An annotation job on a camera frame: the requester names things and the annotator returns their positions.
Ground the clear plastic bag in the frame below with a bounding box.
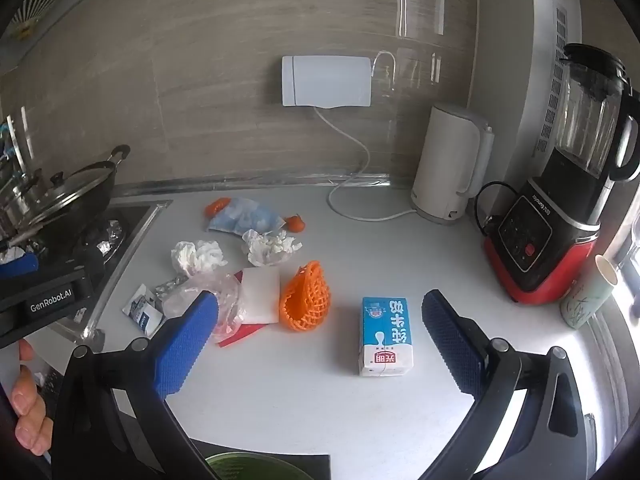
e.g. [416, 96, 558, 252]
[162, 271, 247, 345]

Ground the green perforated basket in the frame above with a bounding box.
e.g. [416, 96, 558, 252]
[204, 452, 286, 480]

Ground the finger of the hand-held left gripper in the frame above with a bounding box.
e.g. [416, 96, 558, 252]
[0, 252, 41, 282]

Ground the white electric kettle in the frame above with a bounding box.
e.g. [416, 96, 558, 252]
[411, 103, 496, 225]

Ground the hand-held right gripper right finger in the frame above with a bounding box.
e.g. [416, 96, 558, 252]
[415, 289, 596, 480]

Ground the orange foam fruit net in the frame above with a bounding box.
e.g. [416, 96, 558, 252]
[279, 260, 334, 333]

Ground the range hood vent grille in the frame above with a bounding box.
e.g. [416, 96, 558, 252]
[9, 0, 78, 40]

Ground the steel pot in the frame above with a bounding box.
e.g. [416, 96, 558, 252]
[0, 169, 43, 241]

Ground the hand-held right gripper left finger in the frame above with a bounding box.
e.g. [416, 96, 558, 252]
[52, 290, 219, 480]

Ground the white appliance with vent slots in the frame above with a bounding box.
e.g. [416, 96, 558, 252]
[515, 0, 583, 191]

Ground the blue crumpled cloth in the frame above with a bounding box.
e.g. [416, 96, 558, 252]
[207, 197, 286, 234]

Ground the red snack packet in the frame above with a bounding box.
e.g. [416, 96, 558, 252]
[218, 269, 266, 348]

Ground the black gas stove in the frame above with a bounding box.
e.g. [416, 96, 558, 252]
[0, 200, 173, 353]

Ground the pale green patterned cup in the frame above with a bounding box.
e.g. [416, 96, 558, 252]
[559, 254, 621, 331]

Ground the foil ball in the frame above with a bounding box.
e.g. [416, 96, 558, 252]
[153, 275, 190, 303]

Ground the person's left hand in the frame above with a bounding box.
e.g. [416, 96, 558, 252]
[10, 339, 54, 457]

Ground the black power cord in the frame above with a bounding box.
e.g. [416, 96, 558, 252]
[474, 181, 523, 237]

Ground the white power cable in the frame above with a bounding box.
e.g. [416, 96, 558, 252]
[314, 50, 418, 222]

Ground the black red blender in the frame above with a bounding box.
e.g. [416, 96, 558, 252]
[482, 43, 640, 306]

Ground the black wok with glass lid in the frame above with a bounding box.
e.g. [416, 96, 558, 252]
[10, 145, 132, 246]

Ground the small blue white sachet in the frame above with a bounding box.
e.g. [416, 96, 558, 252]
[121, 284, 166, 337]

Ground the white tissue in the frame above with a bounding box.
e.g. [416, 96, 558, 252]
[171, 239, 227, 278]
[242, 229, 303, 268]

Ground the white wall socket cover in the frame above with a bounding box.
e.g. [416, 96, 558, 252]
[281, 54, 374, 108]

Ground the white foam block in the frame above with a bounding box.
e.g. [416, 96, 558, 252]
[234, 267, 282, 327]

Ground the blue white milk carton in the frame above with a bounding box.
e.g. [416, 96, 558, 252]
[358, 296, 417, 378]

